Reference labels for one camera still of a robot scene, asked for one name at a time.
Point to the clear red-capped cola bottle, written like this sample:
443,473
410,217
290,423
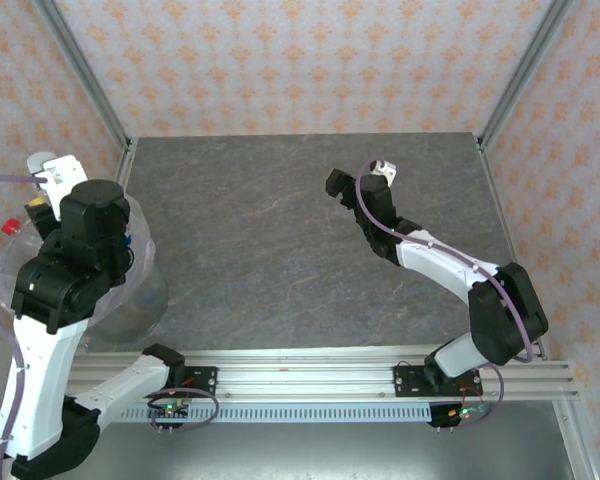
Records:
11,227

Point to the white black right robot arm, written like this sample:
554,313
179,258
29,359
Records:
505,310

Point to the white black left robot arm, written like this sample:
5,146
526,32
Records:
35,380

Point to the clear plastic bin liner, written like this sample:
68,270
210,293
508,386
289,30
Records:
140,250

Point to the clear round bin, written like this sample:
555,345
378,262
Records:
145,305

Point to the small circuit board with LEDs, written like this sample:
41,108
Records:
467,412
169,411

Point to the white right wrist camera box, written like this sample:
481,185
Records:
385,170

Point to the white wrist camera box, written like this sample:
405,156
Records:
62,172
385,170

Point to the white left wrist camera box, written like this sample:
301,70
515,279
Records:
62,172

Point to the aluminium frame post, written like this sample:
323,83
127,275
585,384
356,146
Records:
525,70
82,70

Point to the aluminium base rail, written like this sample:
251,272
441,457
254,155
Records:
305,375

